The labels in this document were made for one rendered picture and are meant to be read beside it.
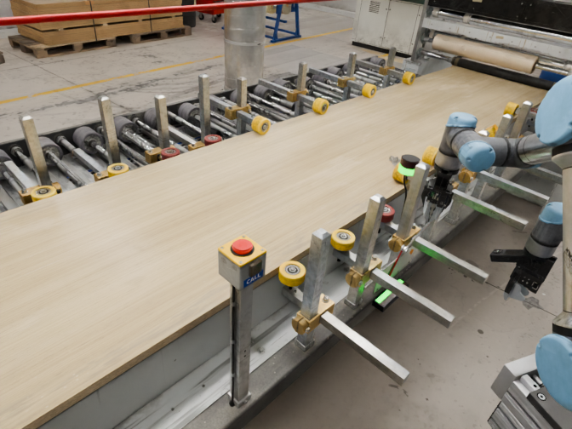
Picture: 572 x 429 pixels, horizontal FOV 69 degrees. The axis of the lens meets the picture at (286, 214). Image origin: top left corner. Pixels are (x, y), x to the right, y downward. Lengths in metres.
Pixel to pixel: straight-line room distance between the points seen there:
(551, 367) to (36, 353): 1.04
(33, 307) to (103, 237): 0.31
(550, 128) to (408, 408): 1.57
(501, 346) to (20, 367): 2.20
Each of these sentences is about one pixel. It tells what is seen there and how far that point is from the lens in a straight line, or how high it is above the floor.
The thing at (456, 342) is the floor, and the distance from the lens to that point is 2.48.
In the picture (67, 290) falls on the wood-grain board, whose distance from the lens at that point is 1.27.
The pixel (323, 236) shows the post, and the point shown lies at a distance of 1.02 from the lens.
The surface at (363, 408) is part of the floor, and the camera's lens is 2.08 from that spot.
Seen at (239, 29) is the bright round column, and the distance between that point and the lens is 5.08.
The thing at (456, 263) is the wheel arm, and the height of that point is 0.86.
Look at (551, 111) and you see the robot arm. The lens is 0.84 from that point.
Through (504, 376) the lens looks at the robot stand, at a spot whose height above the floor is 0.97.
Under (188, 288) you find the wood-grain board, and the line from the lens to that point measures 1.20.
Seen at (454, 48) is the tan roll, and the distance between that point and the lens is 3.81.
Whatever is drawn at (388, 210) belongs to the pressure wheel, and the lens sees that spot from 1.59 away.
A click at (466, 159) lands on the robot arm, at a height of 1.30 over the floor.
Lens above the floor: 1.75
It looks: 35 degrees down
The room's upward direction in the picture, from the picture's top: 5 degrees clockwise
